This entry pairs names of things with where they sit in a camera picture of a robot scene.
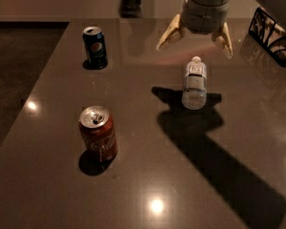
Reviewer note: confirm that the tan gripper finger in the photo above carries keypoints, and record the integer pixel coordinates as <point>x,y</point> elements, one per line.
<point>172,34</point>
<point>222,40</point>

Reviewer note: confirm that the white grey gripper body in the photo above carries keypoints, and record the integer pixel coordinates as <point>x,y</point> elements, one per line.
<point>205,17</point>

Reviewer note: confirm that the clear plastic water bottle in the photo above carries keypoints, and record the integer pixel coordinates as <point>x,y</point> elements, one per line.
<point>194,91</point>

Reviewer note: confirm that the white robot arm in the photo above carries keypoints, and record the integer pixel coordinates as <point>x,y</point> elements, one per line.
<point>276,8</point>

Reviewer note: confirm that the blue Pepsi can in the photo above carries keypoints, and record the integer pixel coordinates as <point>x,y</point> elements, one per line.
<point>94,41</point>

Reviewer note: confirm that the red Coca-Cola can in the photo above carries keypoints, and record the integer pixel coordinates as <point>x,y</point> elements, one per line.
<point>97,131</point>

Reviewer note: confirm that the black wire basket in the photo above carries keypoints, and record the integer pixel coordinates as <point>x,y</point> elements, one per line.
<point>269,35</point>

